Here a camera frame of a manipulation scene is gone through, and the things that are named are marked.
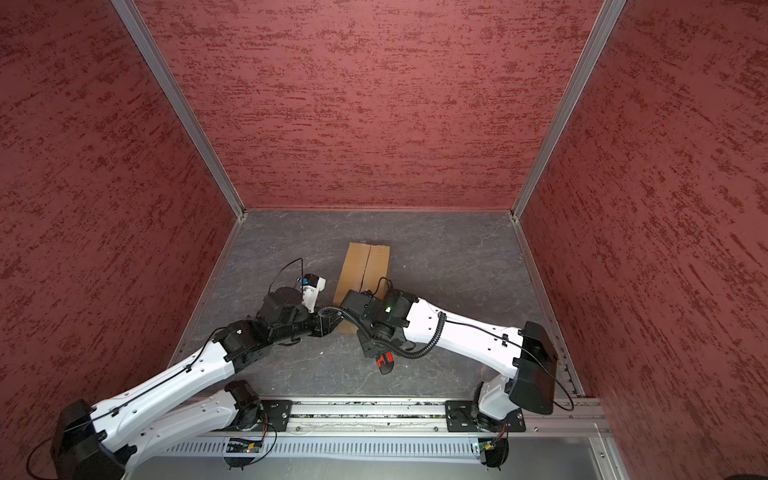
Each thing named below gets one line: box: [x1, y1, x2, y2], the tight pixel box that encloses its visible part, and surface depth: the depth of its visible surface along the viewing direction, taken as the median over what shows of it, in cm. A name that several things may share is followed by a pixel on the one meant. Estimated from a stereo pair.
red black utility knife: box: [376, 351, 395, 375], surface depth 68 cm
